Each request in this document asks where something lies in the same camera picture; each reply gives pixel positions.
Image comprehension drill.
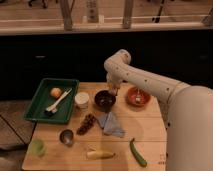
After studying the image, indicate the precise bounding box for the small metal cup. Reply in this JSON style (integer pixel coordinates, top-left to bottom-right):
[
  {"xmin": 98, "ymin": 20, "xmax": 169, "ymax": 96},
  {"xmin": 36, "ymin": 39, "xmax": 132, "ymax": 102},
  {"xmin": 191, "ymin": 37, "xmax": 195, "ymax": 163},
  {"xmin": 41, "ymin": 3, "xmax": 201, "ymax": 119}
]
[{"xmin": 59, "ymin": 129, "xmax": 74, "ymax": 146}]

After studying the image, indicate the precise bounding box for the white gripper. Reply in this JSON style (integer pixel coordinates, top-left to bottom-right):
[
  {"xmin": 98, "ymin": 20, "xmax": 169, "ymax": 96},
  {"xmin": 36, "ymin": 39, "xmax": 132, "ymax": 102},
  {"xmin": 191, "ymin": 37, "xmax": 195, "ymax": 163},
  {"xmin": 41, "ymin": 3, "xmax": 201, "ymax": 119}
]
[{"xmin": 107, "ymin": 74, "xmax": 121, "ymax": 95}]

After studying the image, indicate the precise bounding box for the green cucumber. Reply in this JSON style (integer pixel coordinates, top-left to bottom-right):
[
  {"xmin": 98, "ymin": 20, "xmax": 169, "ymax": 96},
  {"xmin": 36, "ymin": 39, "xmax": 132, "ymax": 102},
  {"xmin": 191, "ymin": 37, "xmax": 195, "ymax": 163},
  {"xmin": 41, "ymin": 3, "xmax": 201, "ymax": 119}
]
[{"xmin": 129, "ymin": 138, "xmax": 147, "ymax": 167}]

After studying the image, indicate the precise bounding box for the orange round fruit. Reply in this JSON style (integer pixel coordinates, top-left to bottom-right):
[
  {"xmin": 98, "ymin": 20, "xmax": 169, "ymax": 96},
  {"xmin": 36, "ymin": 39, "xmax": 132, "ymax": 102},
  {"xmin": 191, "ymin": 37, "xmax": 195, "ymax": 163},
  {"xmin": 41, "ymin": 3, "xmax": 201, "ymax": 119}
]
[{"xmin": 50, "ymin": 87, "xmax": 62, "ymax": 99}]

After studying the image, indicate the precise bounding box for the dark purple bowl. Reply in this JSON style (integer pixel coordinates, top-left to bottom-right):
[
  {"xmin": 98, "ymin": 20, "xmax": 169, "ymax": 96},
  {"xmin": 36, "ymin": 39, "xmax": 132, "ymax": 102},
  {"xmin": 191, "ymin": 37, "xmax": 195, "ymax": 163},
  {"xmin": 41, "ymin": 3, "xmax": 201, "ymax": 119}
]
[{"xmin": 94, "ymin": 90, "xmax": 116, "ymax": 112}]

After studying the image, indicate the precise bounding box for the white dish brush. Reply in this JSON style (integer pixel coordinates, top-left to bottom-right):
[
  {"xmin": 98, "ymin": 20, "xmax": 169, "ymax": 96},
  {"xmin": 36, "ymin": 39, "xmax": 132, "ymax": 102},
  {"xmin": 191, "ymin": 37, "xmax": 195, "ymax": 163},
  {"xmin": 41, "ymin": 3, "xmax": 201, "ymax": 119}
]
[{"xmin": 45, "ymin": 89, "xmax": 71, "ymax": 116}]

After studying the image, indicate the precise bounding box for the red orange bowl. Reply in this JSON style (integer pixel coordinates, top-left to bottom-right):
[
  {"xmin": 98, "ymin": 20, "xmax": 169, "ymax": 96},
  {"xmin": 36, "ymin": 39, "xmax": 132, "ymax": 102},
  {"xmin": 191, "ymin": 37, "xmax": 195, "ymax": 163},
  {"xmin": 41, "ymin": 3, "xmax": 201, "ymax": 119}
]
[{"xmin": 126, "ymin": 87, "xmax": 151, "ymax": 107}]

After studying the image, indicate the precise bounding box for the white cup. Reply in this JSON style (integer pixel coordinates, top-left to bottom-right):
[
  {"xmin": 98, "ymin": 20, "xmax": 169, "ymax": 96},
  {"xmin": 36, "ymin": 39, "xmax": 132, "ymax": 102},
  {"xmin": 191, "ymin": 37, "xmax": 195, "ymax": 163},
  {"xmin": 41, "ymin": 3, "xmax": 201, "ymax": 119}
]
[{"xmin": 75, "ymin": 92, "xmax": 89, "ymax": 109}]

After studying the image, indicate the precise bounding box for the light green cup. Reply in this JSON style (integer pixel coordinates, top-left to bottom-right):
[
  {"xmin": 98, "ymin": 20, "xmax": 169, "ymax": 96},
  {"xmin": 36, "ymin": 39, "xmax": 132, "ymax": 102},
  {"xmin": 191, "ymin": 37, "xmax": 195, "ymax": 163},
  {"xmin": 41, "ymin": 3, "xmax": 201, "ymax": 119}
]
[{"xmin": 28, "ymin": 139, "xmax": 45, "ymax": 157}]

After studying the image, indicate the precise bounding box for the green plastic tray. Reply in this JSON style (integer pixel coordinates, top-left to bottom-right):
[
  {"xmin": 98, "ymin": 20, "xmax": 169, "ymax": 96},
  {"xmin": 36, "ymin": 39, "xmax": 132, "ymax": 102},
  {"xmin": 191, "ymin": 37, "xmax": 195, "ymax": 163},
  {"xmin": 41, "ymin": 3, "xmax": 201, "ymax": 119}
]
[{"xmin": 24, "ymin": 78, "xmax": 79, "ymax": 124}]

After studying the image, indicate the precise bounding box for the dark grape bunch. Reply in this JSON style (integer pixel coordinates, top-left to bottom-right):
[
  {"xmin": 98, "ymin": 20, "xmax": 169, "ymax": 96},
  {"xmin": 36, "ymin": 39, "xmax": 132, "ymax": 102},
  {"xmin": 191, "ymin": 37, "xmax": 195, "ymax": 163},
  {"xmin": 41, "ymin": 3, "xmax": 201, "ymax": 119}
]
[{"xmin": 76, "ymin": 114, "xmax": 96, "ymax": 135}]

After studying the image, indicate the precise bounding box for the blue grey cloth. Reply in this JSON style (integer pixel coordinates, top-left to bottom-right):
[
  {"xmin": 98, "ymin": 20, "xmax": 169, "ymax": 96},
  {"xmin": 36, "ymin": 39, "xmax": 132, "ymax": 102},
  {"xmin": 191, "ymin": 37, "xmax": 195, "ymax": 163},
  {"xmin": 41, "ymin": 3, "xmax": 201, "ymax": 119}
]
[{"xmin": 97, "ymin": 112, "xmax": 125, "ymax": 138}]

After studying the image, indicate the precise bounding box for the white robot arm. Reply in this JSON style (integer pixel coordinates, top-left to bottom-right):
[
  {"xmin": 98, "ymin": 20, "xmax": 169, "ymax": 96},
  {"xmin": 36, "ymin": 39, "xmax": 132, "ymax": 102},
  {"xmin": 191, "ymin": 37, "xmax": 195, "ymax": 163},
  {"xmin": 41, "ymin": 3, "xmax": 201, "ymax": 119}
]
[{"xmin": 104, "ymin": 49, "xmax": 213, "ymax": 171}]

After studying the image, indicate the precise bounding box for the yellow corn cob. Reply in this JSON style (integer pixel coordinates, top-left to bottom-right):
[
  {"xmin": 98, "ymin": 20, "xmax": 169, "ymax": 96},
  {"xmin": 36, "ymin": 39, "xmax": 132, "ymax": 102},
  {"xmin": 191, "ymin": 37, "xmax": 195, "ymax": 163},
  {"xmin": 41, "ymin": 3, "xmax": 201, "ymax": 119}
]
[{"xmin": 86, "ymin": 150, "xmax": 115, "ymax": 160}]

